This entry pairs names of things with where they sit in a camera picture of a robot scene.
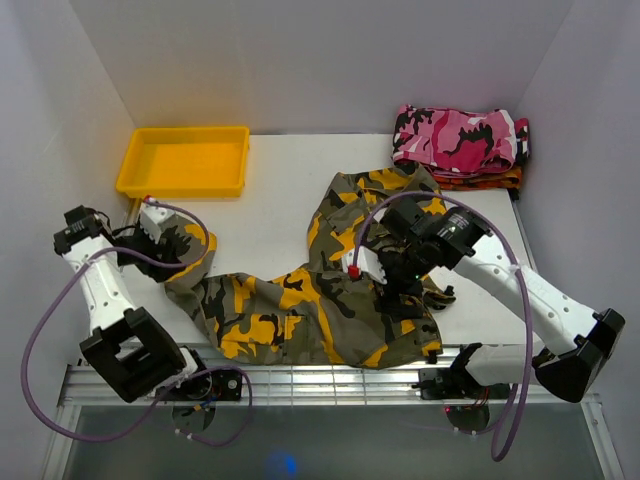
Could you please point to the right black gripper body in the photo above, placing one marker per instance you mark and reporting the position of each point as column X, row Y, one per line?
column 403, row 272

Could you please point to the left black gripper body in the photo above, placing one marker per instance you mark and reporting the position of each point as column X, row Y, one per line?
column 145, row 244

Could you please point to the yellow green camouflage trousers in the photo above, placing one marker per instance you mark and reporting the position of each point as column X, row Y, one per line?
column 316, row 314

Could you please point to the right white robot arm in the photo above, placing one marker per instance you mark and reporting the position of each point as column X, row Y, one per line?
column 567, row 343

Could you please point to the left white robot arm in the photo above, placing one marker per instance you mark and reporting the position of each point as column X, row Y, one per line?
column 126, row 345

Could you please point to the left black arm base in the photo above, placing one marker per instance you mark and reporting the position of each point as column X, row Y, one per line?
column 220, row 385

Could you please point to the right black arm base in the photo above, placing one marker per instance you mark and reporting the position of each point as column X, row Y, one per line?
column 440, row 387

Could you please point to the pink camouflage folded trousers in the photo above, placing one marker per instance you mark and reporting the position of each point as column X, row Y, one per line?
column 457, row 143

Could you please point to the orange camouflage folded trousers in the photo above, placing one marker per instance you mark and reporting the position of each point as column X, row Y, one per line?
column 510, row 180

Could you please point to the yellow plastic tray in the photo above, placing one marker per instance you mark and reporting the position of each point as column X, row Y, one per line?
column 185, row 162

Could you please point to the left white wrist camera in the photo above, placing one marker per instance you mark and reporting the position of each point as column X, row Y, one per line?
column 153, row 217

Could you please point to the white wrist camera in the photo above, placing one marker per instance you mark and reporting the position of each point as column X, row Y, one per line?
column 356, row 263
column 153, row 217

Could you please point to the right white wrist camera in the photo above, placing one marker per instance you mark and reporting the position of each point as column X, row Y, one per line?
column 356, row 263

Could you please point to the aluminium rail frame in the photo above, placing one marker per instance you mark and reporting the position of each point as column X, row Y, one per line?
column 338, row 386

